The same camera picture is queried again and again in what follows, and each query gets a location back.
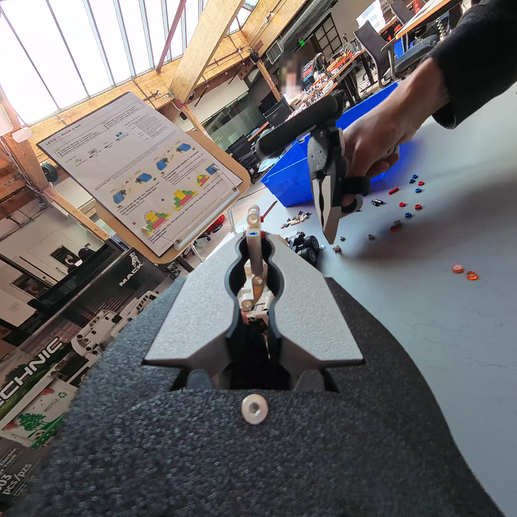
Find tan lego beam piece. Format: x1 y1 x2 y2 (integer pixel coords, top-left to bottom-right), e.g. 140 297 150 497
238 205 270 324

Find black office chair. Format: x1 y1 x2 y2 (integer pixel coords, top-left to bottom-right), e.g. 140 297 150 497
353 20 398 87
228 135 261 184
263 99 293 128

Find cluster of tan black pins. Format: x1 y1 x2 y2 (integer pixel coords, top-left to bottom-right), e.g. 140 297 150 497
281 211 313 228

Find instruction sheet on clipboard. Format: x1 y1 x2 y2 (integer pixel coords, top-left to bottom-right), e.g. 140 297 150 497
36 91 252 265

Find wooden desk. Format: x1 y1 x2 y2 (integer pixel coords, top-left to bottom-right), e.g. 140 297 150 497
301 40 388 106

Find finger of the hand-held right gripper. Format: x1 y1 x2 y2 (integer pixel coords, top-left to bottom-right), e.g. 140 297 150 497
312 178 329 239
321 190 346 245

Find laminated instruction sheet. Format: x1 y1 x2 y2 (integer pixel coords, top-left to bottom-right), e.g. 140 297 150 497
36 92 240 257

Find scattered red blue lego studs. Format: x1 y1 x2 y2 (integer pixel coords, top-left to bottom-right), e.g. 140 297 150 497
388 174 427 233

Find person's right hand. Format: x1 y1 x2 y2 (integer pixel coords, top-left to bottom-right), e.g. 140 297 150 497
343 61 451 182

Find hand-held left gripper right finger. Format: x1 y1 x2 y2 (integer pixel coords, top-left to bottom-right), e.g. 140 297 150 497
262 233 365 390

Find blue plastic bin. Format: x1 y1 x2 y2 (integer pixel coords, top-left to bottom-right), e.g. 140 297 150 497
259 81 400 208

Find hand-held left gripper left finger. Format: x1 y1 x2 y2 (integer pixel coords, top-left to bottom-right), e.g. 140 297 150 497
143 232 248 390

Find lego set box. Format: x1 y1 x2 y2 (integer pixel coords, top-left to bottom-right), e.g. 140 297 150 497
0 242 170 503

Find person's right forearm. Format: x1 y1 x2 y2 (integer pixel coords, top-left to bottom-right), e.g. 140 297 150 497
424 0 517 130

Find white green lego truck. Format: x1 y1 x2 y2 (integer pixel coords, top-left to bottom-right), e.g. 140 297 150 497
283 230 324 266

